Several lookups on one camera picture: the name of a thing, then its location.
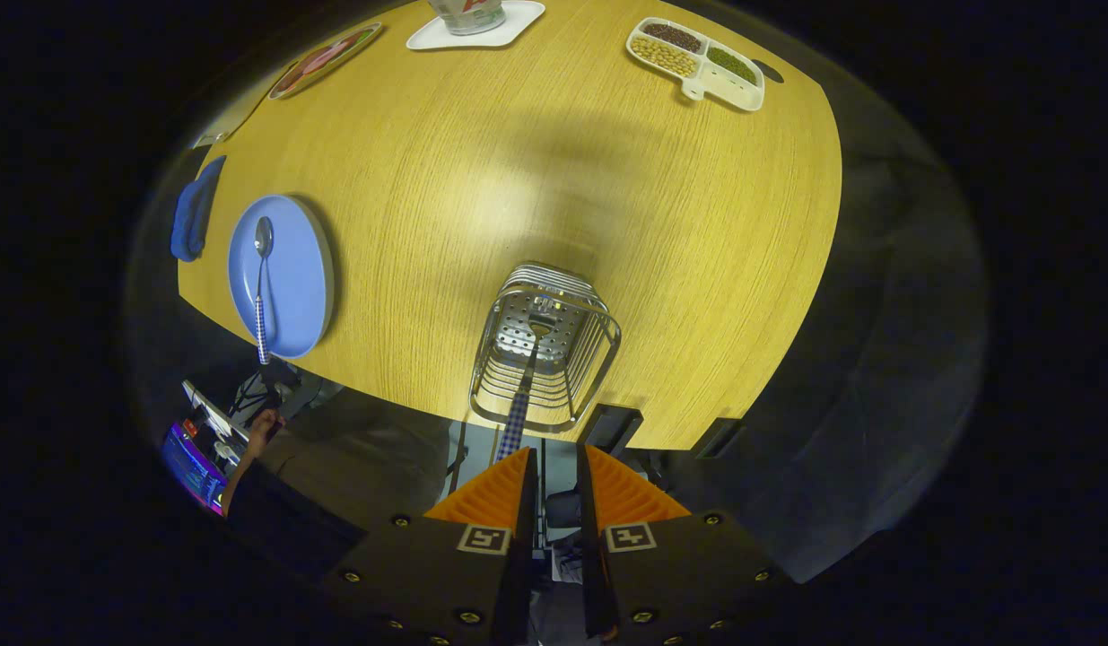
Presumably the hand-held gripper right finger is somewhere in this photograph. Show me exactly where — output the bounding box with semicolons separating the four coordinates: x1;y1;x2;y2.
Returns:
576;444;792;642

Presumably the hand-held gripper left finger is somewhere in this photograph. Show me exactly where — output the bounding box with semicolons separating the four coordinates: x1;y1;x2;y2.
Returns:
325;447;538;646

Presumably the fork with checked handle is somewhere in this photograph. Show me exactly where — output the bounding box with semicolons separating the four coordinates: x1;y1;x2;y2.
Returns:
495;314;554;463

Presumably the spoon with checked handle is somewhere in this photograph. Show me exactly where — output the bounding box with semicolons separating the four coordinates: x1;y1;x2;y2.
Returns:
253;216;275;365

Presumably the laptop computer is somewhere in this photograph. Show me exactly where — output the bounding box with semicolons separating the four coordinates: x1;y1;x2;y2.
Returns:
161;422;227;514

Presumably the blue round plate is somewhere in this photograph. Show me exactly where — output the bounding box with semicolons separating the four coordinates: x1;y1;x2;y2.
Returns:
227;194;336;360

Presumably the blue folded cloth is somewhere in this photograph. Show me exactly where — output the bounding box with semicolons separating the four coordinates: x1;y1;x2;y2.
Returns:
170;155;227;263

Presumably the white divided bean dish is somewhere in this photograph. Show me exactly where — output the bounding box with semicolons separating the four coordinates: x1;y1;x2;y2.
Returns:
625;17;766;112

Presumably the white square coaster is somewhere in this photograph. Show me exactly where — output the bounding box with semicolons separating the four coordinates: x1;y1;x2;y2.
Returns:
406;0;547;50

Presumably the oval plate of food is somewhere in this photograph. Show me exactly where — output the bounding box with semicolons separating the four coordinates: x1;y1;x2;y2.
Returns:
268;22;384;100

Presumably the white drink bottle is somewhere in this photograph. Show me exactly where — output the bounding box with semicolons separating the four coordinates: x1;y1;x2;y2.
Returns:
428;0;507;37

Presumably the black table bracket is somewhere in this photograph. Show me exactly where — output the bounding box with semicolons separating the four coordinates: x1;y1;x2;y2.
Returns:
579;404;644;454
693;417;743;458

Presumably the metal wire cutlery rack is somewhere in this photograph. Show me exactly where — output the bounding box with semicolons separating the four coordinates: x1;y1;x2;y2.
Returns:
468;262;623;434

